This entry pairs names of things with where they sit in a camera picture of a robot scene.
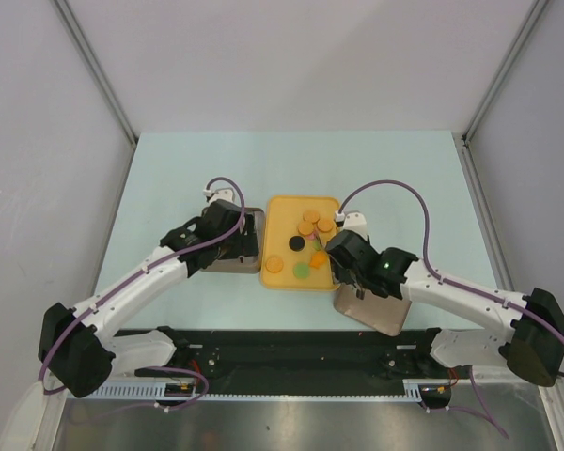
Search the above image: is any green cookie front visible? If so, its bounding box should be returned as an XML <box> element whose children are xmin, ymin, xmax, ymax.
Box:
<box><xmin>292</xmin><ymin>262</ymin><xmax>310</xmax><ymax>280</ymax></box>

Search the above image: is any orange fish shaped cookie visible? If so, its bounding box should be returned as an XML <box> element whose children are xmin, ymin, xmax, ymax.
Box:
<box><xmin>308</xmin><ymin>250</ymin><xmax>328</xmax><ymax>269</ymax></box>

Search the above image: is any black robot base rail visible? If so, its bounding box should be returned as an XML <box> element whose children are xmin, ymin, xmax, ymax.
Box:
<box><xmin>113</xmin><ymin>328</ymin><xmax>471</xmax><ymax>396</ymax></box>

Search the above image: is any white cable duct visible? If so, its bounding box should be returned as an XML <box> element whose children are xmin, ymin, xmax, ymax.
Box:
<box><xmin>85</xmin><ymin>381</ymin><xmax>450</xmax><ymax>407</ymax></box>

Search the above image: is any orange cookie top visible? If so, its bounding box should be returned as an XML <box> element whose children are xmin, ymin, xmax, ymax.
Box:
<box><xmin>303</xmin><ymin>210</ymin><xmax>320</xmax><ymax>224</ymax></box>

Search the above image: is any rose gold cookie tin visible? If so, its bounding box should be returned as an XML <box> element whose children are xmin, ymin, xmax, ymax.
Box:
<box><xmin>204</xmin><ymin>208</ymin><xmax>265</xmax><ymax>274</ymax></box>

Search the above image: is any black sandwich cookie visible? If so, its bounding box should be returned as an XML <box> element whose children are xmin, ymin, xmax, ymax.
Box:
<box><xmin>289</xmin><ymin>236</ymin><xmax>306</xmax><ymax>252</ymax></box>

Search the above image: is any yellow plastic tray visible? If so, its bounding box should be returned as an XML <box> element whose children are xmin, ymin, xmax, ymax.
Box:
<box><xmin>260</xmin><ymin>195</ymin><xmax>339</xmax><ymax>292</ymax></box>

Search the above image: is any rose gold tin lid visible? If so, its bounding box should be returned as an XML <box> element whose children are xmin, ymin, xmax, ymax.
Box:
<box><xmin>333</xmin><ymin>285</ymin><xmax>412</xmax><ymax>336</ymax></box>

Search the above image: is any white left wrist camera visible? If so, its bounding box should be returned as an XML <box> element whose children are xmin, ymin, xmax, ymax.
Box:
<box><xmin>203</xmin><ymin>187</ymin><xmax>235</xmax><ymax>205</ymax></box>

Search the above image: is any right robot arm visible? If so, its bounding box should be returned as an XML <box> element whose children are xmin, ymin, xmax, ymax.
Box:
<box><xmin>325</xmin><ymin>230</ymin><xmax>564</xmax><ymax>387</ymax></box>

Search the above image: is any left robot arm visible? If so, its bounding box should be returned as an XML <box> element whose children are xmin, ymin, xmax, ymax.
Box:
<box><xmin>39</xmin><ymin>197</ymin><xmax>265</xmax><ymax>397</ymax></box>

